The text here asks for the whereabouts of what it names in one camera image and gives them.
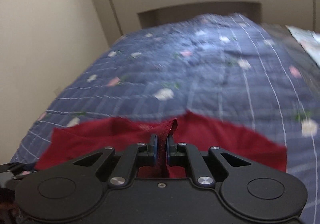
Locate dark red long-sleeve sweater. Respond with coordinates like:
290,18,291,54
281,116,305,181
35,111,287,178

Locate white wall socket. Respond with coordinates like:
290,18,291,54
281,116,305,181
54,87,61,96

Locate blue plaid floral quilt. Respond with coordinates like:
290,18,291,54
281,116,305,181
12,13,319,223

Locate folded light blue clothes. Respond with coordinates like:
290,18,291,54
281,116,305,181
286,25,319,66

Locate beige window bench cabinet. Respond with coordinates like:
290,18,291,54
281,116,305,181
130,0,298,30

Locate left beige tall wardrobe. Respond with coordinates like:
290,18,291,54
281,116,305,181
82,0,141,47

